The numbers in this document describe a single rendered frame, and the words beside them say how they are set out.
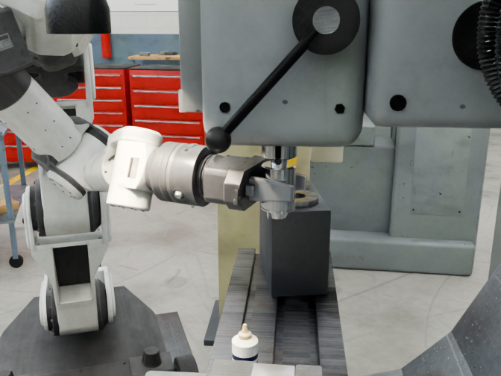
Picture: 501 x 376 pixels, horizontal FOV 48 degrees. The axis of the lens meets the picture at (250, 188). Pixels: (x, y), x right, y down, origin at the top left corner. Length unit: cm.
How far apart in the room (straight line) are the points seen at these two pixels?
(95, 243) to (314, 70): 94
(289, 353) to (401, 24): 60
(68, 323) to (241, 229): 121
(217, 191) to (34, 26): 45
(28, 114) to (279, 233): 51
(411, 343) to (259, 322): 180
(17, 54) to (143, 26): 910
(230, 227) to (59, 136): 168
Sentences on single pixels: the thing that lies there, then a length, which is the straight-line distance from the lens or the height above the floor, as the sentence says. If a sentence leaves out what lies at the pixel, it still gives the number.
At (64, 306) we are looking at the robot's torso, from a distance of 160.
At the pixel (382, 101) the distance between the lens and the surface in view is 64.
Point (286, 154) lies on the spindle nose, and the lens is 74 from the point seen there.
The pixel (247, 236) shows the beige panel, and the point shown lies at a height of 48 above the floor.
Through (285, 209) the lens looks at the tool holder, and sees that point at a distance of 76.
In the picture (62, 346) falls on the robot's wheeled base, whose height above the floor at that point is 57.
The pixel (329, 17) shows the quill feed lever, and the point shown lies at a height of 146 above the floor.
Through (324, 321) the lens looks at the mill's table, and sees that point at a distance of 112.
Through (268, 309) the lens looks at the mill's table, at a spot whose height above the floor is 90.
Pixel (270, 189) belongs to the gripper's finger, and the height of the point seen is 124.
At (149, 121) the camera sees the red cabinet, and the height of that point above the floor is 52.
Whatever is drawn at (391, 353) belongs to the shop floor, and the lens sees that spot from 276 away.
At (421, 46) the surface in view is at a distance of 64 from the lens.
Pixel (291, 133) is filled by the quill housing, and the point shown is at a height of 133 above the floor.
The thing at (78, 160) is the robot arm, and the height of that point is 121.
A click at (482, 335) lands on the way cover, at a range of 99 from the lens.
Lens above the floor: 146
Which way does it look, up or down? 17 degrees down
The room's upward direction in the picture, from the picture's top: straight up
